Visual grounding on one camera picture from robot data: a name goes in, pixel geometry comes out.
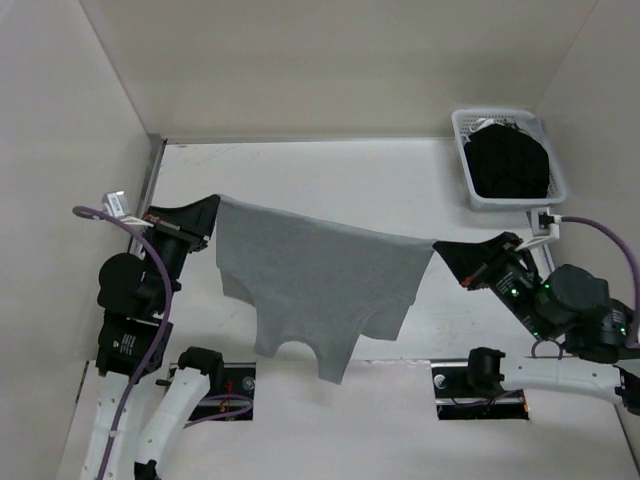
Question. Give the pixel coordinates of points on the grey tank top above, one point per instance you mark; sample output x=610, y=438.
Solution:
x=317, y=282

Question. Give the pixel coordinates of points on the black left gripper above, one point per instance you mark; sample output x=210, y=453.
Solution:
x=193, y=222

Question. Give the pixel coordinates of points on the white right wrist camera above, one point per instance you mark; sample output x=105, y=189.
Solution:
x=544, y=225

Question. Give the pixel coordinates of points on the white tank top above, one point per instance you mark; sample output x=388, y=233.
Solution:
x=482, y=123

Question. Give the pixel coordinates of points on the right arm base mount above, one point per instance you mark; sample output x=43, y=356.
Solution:
x=457, y=400

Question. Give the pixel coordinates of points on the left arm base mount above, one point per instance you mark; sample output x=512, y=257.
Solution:
x=231, y=399

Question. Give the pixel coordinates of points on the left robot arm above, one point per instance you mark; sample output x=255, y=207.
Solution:
x=136, y=293

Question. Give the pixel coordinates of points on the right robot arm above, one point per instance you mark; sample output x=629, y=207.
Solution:
x=570, y=308

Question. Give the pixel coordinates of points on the left aluminium table rail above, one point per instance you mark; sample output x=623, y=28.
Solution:
x=157, y=148

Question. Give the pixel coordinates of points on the white plastic basket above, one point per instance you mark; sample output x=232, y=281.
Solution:
x=521, y=120

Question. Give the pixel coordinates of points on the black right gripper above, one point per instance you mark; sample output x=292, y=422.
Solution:
x=471, y=263

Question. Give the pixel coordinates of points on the black tank top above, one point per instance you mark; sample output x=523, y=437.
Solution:
x=507, y=163

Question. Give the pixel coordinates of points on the right aluminium table rail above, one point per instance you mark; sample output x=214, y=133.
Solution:
x=541, y=252

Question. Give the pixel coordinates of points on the aluminium table rail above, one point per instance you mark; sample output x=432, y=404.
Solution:
x=541, y=252
x=157, y=148

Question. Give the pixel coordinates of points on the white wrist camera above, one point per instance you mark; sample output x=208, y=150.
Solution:
x=544, y=225
x=116, y=205

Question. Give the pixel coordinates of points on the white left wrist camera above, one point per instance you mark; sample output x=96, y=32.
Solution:
x=116, y=205

